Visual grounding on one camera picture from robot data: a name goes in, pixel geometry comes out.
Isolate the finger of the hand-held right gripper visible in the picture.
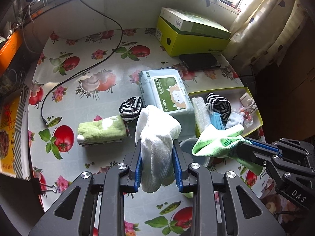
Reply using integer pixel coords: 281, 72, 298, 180
236, 143, 296, 178
243, 138, 311, 156

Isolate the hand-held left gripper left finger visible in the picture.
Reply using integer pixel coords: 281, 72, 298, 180
28, 139, 143, 236

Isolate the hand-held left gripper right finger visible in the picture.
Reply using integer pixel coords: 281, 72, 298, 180
172, 139, 287, 236

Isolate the yellow-green shallow box tray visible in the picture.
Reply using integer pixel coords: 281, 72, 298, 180
188, 87, 263, 138

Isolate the white knitted cloth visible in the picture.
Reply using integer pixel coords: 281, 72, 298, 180
135, 105, 182, 193

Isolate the green work glove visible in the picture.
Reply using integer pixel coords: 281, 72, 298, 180
192, 124, 264, 176

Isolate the black white striped sock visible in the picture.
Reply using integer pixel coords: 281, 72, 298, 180
119, 96, 144, 121
205, 93, 232, 123

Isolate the clear plastic container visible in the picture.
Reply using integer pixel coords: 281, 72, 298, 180
179, 138, 211, 168

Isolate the small clear plastic packet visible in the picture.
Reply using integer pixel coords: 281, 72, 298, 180
237, 108, 254, 126

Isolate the small grey white sock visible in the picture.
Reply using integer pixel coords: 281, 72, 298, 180
225, 112, 245, 129

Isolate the beige fabric pouch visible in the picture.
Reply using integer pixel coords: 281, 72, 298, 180
240, 92, 258, 111

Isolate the blue face mask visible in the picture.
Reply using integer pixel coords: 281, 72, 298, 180
206, 112, 225, 131

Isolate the green white towel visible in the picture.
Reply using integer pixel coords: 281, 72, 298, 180
77, 115, 128, 148

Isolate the wet wipes pack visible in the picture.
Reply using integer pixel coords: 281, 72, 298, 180
138, 69, 197, 138

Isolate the floral vinyl tablecloth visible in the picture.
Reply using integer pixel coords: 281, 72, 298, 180
27, 27, 278, 236

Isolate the black binder clip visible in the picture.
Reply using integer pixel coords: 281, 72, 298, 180
32, 177, 57, 198

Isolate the black wallet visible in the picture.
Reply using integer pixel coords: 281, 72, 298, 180
178, 53, 221, 71

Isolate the large green cardboard box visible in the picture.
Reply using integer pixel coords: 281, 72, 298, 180
156, 16, 232, 57

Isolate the cream spotted curtain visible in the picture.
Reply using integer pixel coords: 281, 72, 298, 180
231, 0, 311, 67

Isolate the yellow printed board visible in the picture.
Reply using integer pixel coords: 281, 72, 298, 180
0, 82, 31, 180

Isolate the flat white green box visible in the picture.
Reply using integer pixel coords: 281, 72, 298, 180
160, 7, 232, 40

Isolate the orange box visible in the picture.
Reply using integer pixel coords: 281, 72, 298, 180
0, 31, 24, 75

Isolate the black cable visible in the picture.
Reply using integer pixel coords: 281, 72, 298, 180
41, 0, 123, 126

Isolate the white cable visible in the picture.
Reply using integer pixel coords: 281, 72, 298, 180
23, 0, 46, 53

